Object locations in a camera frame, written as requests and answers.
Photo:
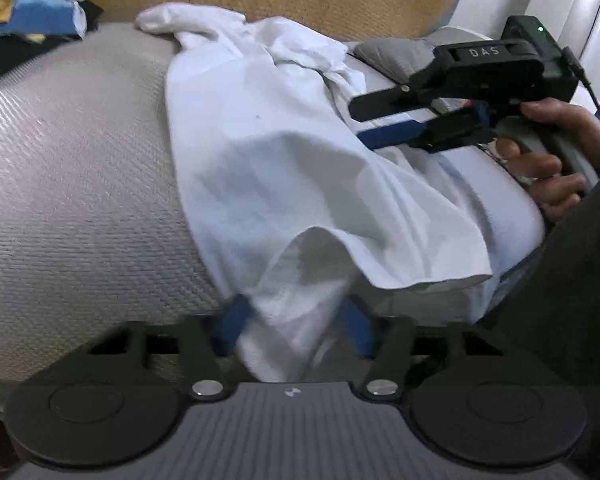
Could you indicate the person's right forearm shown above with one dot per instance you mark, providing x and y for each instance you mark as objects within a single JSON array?
[{"x": 570, "y": 285}]

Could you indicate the white printed t-shirt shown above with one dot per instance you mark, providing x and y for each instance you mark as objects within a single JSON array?
[{"x": 280, "y": 160}]

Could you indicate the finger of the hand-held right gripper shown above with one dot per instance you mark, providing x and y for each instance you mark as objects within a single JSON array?
[
  {"x": 385, "y": 102},
  {"x": 395, "y": 137}
]

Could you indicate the white curtain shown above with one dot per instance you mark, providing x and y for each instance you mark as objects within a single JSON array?
[{"x": 595, "y": 10}]

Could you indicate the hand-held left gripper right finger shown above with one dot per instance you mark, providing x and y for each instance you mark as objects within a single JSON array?
[{"x": 358, "y": 327}]

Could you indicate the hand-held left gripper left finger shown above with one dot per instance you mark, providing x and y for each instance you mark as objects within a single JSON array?
[{"x": 232, "y": 327}]

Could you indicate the blue garment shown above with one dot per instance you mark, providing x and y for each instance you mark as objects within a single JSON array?
[{"x": 45, "y": 15}]

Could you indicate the grey woven bed mat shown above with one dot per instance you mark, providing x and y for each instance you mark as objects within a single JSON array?
[{"x": 80, "y": 185}]

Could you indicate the person's right hand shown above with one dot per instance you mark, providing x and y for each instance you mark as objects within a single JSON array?
[{"x": 570, "y": 125}]

